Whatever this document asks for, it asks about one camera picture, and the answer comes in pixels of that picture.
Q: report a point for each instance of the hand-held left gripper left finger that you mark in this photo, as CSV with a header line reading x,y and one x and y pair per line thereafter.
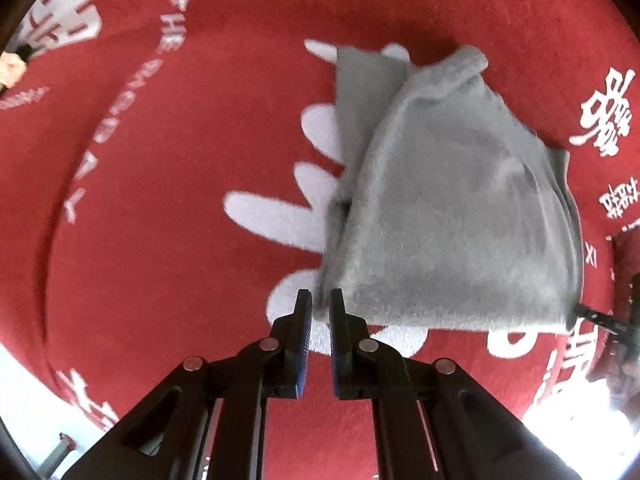
x,y
302,345

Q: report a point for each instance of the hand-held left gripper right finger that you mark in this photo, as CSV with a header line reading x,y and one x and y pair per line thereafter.
x,y
338,345

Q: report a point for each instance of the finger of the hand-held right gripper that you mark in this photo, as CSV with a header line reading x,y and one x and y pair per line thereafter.
x,y
597,317

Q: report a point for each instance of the grey sweater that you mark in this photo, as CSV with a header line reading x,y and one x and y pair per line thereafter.
x,y
450,210

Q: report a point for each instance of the red printed blanket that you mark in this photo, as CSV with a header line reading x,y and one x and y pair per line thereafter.
x,y
175,210

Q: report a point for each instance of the beige object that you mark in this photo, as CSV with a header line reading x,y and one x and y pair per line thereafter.
x,y
10,67

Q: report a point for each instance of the grey metal post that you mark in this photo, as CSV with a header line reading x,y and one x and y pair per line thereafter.
x,y
60,449

